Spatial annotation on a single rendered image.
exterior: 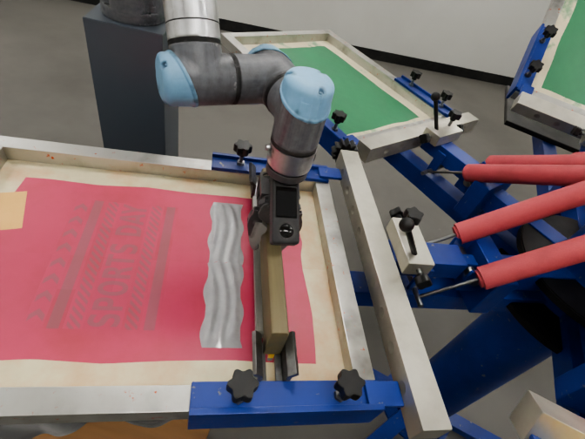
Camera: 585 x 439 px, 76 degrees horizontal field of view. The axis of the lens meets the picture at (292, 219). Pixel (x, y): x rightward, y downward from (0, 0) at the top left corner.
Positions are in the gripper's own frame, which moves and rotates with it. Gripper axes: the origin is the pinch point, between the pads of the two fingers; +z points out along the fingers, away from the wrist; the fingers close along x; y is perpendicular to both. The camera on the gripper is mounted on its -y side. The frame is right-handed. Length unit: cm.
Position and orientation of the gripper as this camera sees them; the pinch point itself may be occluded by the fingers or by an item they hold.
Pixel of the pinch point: (267, 248)
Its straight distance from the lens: 75.2
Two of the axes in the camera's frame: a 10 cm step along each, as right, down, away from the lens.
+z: -2.2, 6.8, 7.0
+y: -0.9, -7.3, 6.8
